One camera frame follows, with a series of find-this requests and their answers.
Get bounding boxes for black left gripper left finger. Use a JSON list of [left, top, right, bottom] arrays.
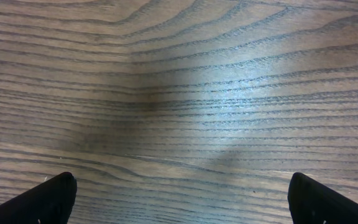
[[0, 172, 77, 224]]

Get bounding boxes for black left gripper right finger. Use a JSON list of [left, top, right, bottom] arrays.
[[287, 172, 358, 224]]

